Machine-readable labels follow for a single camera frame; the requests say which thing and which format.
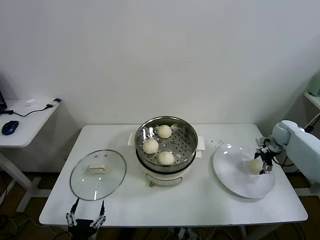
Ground cream electric cooking pot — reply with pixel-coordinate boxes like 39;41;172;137
127;132;206;188

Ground white round plate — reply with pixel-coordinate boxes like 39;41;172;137
212;143;276;200

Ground pale green appliance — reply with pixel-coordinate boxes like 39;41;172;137
306;71;320;97

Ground black cable with adapter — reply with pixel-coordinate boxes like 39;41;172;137
0;98;62;117

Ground white steamed baozi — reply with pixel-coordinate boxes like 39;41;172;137
246;159;264;175
157;151;175;166
157;124;172;139
142;138;160;155

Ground white shelf table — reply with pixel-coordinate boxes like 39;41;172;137
303;90;320;112

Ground blue computer mouse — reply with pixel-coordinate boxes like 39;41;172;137
1;120;20;136

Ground white power strip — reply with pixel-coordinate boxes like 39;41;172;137
174;226;198;240

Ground black power cable with plug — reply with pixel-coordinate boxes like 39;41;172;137
281;113;320;174

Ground glass lid with cream handle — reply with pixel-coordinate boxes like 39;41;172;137
69;149;127;201

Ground white side desk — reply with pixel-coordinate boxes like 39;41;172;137
0;98;63;213

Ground perforated steel steamer basket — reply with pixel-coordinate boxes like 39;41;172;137
135;115;198;173

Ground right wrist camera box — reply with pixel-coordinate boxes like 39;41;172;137
255;136;272;149

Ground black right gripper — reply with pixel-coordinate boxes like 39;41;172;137
254;145;276;176

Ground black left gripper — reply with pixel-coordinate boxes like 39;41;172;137
65;198;107;240

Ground dark laptop screen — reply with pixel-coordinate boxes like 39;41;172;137
0;89;8;115

